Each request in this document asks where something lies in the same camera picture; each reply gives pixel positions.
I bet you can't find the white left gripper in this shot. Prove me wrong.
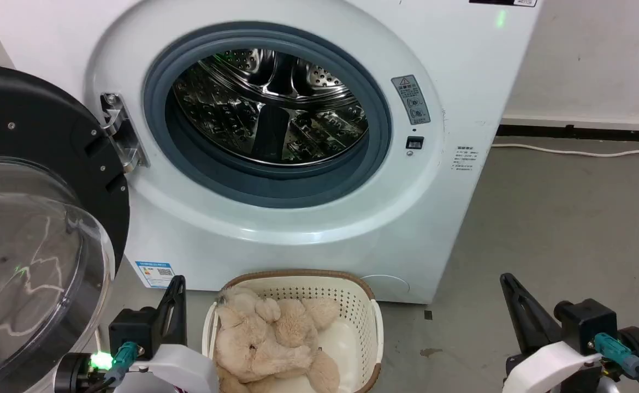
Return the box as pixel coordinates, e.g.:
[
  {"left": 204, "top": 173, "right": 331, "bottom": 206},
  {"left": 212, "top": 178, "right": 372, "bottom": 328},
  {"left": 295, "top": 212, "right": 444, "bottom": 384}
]
[{"left": 113, "top": 275, "right": 220, "bottom": 393}]

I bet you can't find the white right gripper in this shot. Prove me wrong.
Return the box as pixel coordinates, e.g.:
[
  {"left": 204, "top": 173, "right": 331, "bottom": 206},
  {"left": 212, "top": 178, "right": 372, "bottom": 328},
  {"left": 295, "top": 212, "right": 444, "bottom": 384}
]
[{"left": 500, "top": 273, "right": 605, "bottom": 393}]

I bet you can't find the white front-load washing machine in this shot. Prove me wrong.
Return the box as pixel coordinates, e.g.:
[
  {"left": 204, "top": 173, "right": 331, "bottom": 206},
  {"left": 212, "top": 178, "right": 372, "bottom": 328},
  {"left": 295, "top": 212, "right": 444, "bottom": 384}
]
[{"left": 0, "top": 0, "right": 543, "bottom": 305}]

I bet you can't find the blue energy label sticker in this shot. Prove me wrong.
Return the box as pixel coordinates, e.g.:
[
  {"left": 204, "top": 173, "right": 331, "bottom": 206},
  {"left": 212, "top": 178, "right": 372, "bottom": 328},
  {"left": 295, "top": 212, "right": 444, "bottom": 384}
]
[{"left": 135, "top": 261, "right": 176, "bottom": 289}]

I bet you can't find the beige plush toy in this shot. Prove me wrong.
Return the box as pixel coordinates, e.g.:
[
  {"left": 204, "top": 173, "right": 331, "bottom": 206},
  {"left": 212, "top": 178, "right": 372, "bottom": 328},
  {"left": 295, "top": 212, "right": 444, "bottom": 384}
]
[{"left": 213, "top": 287, "right": 342, "bottom": 393}]

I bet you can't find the round white filter cover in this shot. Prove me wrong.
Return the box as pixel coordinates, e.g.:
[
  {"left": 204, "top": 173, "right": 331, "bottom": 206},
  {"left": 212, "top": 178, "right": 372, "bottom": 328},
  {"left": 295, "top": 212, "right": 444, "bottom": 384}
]
[{"left": 360, "top": 274, "right": 410, "bottom": 300}]

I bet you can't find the small text sticker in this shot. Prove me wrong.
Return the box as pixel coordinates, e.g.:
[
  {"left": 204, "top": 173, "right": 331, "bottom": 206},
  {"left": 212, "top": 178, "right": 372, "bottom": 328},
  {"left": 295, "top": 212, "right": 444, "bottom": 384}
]
[{"left": 451, "top": 145, "right": 478, "bottom": 172}]

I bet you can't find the white laundry basket brown rim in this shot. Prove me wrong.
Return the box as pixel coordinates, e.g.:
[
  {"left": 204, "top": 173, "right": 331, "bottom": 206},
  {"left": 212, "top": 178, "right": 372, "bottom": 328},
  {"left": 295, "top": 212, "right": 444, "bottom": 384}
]
[{"left": 203, "top": 269, "right": 384, "bottom": 393}]

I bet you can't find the metal door hinge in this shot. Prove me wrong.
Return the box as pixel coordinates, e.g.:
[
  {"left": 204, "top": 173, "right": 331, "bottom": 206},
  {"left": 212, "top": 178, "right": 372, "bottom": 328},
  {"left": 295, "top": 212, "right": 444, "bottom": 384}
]
[{"left": 100, "top": 93, "right": 150, "bottom": 174}]

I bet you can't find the grey rubber door gasket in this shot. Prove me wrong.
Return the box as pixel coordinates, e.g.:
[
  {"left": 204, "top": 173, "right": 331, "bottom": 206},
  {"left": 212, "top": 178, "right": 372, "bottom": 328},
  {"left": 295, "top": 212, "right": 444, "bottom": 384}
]
[{"left": 143, "top": 21, "right": 393, "bottom": 209}]

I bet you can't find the black baseboard strip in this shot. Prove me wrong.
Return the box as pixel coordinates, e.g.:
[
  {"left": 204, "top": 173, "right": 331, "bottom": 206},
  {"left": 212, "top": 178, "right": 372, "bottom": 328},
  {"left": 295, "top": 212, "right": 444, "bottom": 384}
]
[{"left": 496, "top": 124, "right": 639, "bottom": 144}]

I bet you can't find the stainless steel washer drum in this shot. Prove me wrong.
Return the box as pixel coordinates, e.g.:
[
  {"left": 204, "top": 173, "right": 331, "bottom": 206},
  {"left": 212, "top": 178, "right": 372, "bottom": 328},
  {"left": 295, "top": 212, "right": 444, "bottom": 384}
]
[{"left": 172, "top": 48, "right": 369, "bottom": 167}]

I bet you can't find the black round washer door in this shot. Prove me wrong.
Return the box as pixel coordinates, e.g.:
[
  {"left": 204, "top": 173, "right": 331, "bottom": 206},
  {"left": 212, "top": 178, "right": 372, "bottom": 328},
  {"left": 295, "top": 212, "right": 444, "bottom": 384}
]
[{"left": 0, "top": 63, "right": 131, "bottom": 393}]

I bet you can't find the grey warning sticker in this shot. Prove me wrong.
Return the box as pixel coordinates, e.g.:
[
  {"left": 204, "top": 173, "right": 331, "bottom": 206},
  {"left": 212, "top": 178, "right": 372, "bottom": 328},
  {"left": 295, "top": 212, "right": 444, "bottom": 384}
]
[{"left": 391, "top": 75, "right": 431, "bottom": 126}]

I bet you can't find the left teal plug cable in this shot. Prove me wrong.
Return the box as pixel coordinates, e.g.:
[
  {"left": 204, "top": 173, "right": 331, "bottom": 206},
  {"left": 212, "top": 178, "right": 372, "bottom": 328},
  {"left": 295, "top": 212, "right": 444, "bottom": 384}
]
[{"left": 84, "top": 341, "right": 139, "bottom": 393}]

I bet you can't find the teal plug cable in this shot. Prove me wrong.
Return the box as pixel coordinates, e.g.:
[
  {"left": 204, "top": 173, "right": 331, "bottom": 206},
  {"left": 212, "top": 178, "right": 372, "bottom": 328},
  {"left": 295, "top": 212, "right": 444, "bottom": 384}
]
[
  {"left": 593, "top": 332, "right": 639, "bottom": 393},
  {"left": 84, "top": 341, "right": 139, "bottom": 393}
]

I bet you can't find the right teal plug cable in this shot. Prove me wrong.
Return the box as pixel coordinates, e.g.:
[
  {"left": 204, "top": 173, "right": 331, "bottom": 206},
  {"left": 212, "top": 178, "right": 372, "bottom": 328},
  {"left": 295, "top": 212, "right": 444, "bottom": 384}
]
[{"left": 593, "top": 332, "right": 639, "bottom": 393}]

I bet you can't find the white cable on floor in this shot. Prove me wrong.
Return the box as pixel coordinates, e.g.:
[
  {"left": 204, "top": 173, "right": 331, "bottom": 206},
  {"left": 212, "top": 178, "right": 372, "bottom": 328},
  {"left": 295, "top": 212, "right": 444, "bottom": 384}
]
[{"left": 490, "top": 143, "right": 639, "bottom": 158}]

